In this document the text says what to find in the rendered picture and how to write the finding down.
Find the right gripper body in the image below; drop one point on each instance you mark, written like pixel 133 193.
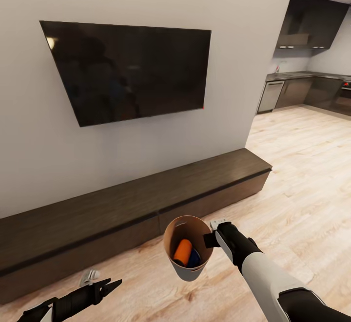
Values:
pixel 210 240

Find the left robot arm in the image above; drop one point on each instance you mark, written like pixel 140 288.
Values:
pixel 89 293

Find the can of soda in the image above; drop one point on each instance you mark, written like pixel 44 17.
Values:
pixel 183 253
pixel 194 259

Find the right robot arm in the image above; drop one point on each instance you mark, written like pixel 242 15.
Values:
pixel 281 296

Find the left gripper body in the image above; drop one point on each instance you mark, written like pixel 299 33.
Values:
pixel 84 297

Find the trash can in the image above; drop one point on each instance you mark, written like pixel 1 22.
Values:
pixel 193 230

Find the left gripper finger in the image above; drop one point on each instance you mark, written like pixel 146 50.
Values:
pixel 104 282
pixel 106 289

